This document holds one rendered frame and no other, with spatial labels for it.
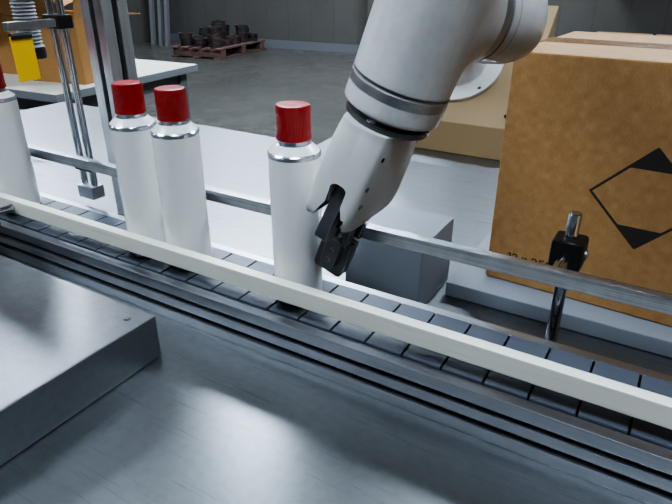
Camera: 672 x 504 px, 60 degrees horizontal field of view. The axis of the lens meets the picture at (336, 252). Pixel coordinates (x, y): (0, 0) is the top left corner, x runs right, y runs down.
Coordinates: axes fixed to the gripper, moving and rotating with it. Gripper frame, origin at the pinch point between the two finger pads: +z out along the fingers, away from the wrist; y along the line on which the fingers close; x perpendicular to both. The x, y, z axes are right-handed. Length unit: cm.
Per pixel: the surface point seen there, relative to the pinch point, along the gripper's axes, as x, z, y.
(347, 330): 5.3, 4.8, 3.3
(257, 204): -12.0, 2.7, -3.1
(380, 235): 2.7, -2.5, -3.1
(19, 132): -50, 13, -1
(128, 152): -26.3, 2.1, 2.6
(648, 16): -24, 41, -786
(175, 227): -18.1, 7.4, 2.6
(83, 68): -162, 70, -104
